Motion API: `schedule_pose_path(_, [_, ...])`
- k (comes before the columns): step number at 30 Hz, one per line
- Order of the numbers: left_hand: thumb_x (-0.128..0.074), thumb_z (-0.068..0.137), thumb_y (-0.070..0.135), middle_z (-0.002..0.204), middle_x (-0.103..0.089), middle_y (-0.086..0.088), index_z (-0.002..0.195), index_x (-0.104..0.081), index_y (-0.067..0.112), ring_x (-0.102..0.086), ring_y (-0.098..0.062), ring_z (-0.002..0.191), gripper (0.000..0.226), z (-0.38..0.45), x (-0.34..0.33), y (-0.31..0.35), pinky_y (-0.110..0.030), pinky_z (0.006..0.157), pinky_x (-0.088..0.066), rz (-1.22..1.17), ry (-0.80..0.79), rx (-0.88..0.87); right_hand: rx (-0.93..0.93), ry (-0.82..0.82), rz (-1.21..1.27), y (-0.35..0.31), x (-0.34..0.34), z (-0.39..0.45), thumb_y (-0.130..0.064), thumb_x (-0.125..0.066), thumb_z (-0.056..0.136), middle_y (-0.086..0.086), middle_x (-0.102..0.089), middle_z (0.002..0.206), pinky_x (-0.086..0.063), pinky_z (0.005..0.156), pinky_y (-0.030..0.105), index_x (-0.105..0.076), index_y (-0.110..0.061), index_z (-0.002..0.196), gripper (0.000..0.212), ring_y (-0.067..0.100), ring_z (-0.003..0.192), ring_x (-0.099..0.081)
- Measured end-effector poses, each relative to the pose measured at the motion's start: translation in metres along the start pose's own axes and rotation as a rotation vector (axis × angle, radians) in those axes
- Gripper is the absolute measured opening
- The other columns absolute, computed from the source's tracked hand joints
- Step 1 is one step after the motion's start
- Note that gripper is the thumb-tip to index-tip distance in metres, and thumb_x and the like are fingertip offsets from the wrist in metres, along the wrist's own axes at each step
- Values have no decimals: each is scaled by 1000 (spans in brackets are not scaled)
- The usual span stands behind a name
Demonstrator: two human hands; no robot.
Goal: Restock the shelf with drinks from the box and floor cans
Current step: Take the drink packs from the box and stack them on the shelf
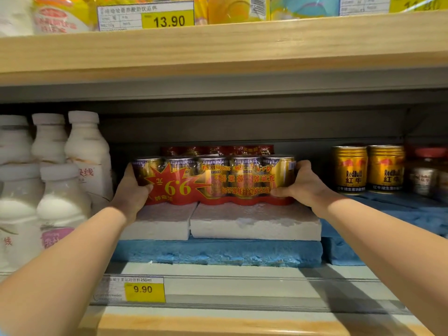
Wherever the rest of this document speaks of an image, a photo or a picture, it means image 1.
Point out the large white foam block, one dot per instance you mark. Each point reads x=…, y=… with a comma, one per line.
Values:
x=255, y=222

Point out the shelf edge with price rail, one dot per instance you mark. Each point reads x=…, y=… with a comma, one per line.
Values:
x=245, y=304

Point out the yellow and red drink package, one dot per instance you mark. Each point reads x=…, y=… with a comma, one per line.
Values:
x=61, y=15

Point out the white milk drink bottle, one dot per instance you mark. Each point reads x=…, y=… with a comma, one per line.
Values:
x=17, y=216
x=14, y=139
x=49, y=139
x=89, y=153

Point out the pastel blue drink package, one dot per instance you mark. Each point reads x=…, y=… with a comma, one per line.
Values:
x=304, y=6

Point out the person's right thumb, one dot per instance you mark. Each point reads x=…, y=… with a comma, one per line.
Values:
x=281, y=192

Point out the person's left forearm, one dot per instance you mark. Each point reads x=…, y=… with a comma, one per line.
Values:
x=59, y=276

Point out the person's left hand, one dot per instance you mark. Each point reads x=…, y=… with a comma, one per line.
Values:
x=127, y=197

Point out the price tag with plastic cover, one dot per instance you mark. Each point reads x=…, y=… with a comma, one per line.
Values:
x=385, y=4

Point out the red shrink-wrapped can pack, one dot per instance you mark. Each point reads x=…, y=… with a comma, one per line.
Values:
x=217, y=150

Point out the white bottle with pink label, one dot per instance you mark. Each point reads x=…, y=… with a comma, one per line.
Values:
x=61, y=209

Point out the gold energy drink can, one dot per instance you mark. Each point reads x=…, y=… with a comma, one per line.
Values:
x=350, y=171
x=386, y=169

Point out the thick blue foam block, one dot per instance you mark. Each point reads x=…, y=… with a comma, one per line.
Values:
x=350, y=248

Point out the person's right hand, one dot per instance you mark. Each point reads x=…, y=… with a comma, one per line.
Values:
x=308, y=190

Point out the person's right forearm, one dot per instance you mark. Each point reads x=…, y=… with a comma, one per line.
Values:
x=392, y=255

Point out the wooden shelf board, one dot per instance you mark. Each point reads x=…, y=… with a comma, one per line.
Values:
x=224, y=48

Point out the shrink-wrapped pack of gold cans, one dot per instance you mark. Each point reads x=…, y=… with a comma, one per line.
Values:
x=217, y=180

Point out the person's left thumb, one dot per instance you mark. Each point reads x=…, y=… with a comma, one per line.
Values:
x=146, y=191

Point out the red-capped glass jar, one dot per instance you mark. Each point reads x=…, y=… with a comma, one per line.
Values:
x=425, y=171

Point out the small white foam block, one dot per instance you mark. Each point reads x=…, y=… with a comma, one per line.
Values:
x=161, y=222

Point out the wide yellow price tag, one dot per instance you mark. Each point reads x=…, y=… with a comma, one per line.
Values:
x=157, y=17

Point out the small yellow price tag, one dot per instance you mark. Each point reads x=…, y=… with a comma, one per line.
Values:
x=143, y=289

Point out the white packet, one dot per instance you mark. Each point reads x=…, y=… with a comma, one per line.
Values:
x=14, y=15

